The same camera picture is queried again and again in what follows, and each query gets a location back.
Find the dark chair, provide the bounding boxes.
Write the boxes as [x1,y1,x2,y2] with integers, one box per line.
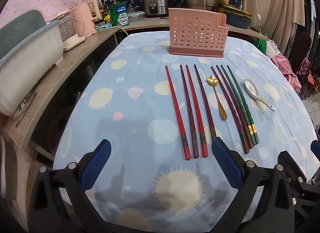
[287,31,313,73]

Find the gold flower spoon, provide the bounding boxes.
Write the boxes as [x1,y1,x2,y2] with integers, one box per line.
[206,75,228,121]

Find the blue printed tablecloth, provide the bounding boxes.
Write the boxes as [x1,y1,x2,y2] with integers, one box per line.
[52,31,318,233]

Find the beige curtain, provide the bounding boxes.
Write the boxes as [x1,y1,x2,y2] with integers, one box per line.
[240,0,305,48]

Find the wooden counter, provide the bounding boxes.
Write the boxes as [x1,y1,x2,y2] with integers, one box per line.
[5,18,269,151]

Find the blue baking dish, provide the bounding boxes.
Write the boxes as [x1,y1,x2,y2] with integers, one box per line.
[225,13,252,29]

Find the pink perforated utensil basket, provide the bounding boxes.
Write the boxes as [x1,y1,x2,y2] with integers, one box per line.
[168,8,229,58]

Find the pink floral cloth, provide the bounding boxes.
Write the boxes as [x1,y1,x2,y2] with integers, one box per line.
[271,54,304,93]

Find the yellow rimmed dish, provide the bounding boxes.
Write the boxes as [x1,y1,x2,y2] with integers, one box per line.
[224,5,252,16]

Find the green cloth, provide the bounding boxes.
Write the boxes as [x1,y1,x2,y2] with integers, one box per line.
[257,33,269,53]

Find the maroon chopstick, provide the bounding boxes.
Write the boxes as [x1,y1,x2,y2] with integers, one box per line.
[216,65,254,149]
[211,66,250,155]

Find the silver rice cooker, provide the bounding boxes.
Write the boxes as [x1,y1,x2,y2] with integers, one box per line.
[143,0,172,18]

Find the pink electric kettle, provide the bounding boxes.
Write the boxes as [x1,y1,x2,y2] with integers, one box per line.
[69,0,100,37]

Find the white ceramic spoon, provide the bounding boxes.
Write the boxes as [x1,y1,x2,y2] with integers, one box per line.
[244,78,277,111]

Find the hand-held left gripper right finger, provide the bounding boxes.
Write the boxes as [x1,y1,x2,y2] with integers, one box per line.
[211,138,296,233]

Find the white cable with switch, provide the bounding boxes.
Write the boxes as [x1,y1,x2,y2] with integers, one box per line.
[249,0,263,34]

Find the white dish box blue lid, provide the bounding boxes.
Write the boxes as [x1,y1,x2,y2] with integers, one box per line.
[0,10,65,117]

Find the glass food container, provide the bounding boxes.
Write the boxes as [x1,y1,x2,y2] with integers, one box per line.
[127,11,145,22]

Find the eyeglasses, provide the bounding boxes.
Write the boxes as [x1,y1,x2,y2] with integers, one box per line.
[12,90,38,123]

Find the green chopstick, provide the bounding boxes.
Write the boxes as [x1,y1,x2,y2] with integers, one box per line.
[226,65,260,145]
[220,65,257,146]

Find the green carton box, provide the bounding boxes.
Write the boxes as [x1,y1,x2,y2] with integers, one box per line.
[108,2,130,26]

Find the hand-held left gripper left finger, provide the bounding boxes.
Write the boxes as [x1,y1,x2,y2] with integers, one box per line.
[29,139,112,233]

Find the white appliance with clear lid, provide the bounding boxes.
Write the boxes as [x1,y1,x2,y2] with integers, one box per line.
[59,13,87,52]

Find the dark red chopstick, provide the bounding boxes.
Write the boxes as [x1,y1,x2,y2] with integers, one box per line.
[194,64,217,140]
[180,64,199,159]

